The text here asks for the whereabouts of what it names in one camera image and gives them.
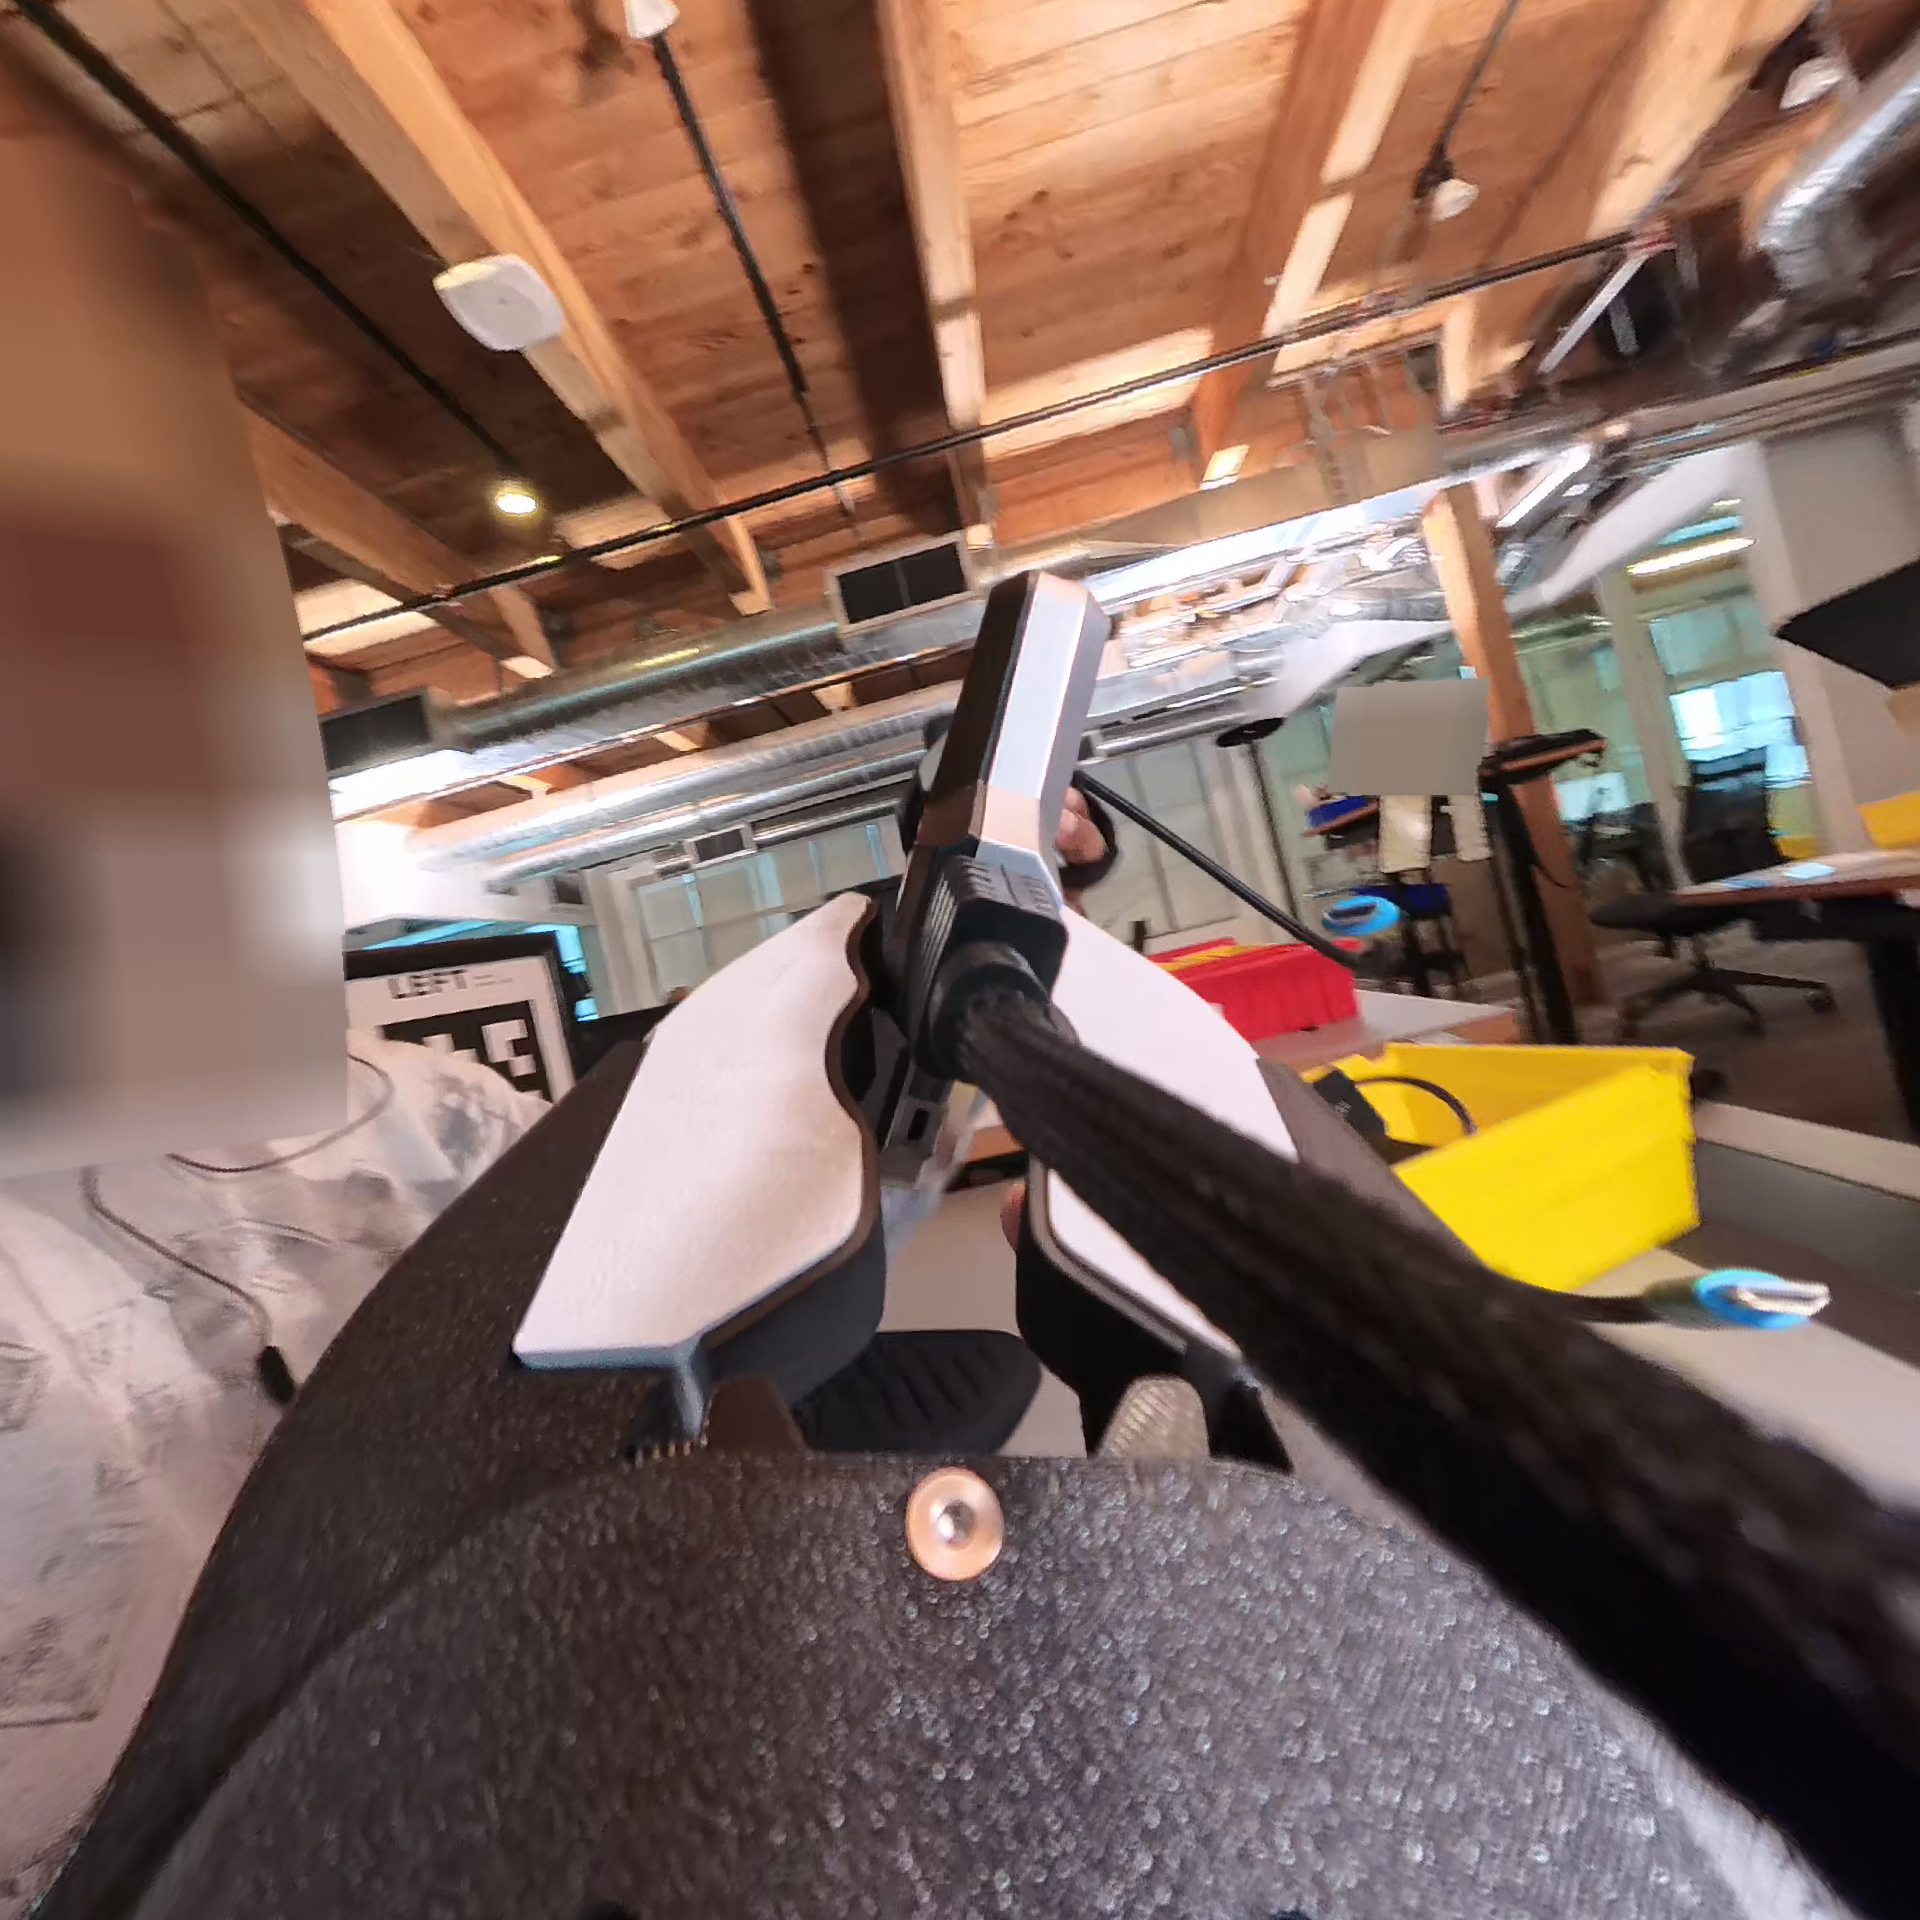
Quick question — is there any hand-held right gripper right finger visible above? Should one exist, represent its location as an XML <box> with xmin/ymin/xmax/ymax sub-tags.
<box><xmin>1017</xmin><ymin>915</ymin><xmax>1303</xmax><ymax>1471</ymax></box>

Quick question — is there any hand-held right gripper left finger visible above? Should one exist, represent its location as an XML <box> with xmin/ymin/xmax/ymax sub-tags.
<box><xmin>511</xmin><ymin>893</ymin><xmax>887</xmax><ymax>1425</ymax></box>

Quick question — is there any grey hdmi switch box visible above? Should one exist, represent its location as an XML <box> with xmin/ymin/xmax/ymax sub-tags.
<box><xmin>884</xmin><ymin>571</ymin><xmax>1112</xmax><ymax>1202</ymax></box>

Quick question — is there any thick black braided cable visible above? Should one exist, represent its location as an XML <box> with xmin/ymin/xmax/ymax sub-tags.
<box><xmin>899</xmin><ymin>856</ymin><xmax>1920</xmax><ymax>1803</ymax></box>

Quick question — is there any red ribbed bin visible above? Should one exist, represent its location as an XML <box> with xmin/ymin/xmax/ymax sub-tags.
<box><xmin>1146</xmin><ymin>936</ymin><xmax>1358</xmax><ymax>1038</ymax></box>

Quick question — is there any black floor lamp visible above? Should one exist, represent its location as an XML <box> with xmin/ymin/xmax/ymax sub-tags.
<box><xmin>1215</xmin><ymin>719</ymin><xmax>1307</xmax><ymax>933</ymax></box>

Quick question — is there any grey wood-edged table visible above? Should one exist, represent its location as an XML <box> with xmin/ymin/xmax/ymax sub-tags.
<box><xmin>1245</xmin><ymin>990</ymin><xmax>1523</xmax><ymax>1073</ymax></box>

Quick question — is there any black textured pad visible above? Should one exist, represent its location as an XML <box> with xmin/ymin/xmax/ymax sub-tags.
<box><xmin>795</xmin><ymin>1333</ymin><xmax>1043</xmax><ymax>1455</ymax></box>

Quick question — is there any black framed marker sign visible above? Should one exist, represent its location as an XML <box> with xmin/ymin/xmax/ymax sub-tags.
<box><xmin>345</xmin><ymin>936</ymin><xmax>579</xmax><ymax>1103</ymax></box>

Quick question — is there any tall standing desk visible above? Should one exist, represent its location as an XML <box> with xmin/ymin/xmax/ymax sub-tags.
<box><xmin>1476</xmin><ymin>730</ymin><xmax>1609</xmax><ymax>1043</ymax></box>

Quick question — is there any black office chair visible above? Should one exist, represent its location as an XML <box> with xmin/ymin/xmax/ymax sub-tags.
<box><xmin>1590</xmin><ymin>742</ymin><xmax>1838</xmax><ymax>1038</ymax></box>

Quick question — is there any brown standing desk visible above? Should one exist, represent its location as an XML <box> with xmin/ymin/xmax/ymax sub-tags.
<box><xmin>1671</xmin><ymin>846</ymin><xmax>1920</xmax><ymax>1143</ymax></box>

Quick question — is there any black wood-edged board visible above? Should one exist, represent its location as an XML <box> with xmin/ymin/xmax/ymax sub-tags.
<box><xmin>1776</xmin><ymin>556</ymin><xmax>1920</xmax><ymax>692</ymax></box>

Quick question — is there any white ceiling access point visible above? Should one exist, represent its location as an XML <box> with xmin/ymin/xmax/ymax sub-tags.
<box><xmin>435</xmin><ymin>256</ymin><xmax>569</xmax><ymax>353</ymax></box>

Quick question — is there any silver air duct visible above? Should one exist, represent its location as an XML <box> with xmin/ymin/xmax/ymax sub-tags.
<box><xmin>1755</xmin><ymin>45</ymin><xmax>1920</xmax><ymax>293</ymax></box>
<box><xmin>322</xmin><ymin>547</ymin><xmax>1441</xmax><ymax>767</ymax></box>
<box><xmin>411</xmin><ymin>676</ymin><xmax>1246</xmax><ymax>887</ymax></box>

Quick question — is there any wooden post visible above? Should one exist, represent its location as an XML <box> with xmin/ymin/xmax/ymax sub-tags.
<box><xmin>1416</xmin><ymin>486</ymin><xmax>1606</xmax><ymax>1043</ymax></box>

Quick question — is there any thin black wire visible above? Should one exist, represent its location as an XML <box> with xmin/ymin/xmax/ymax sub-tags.
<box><xmin>81</xmin><ymin>1050</ymin><xmax>394</xmax><ymax>1408</ymax></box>

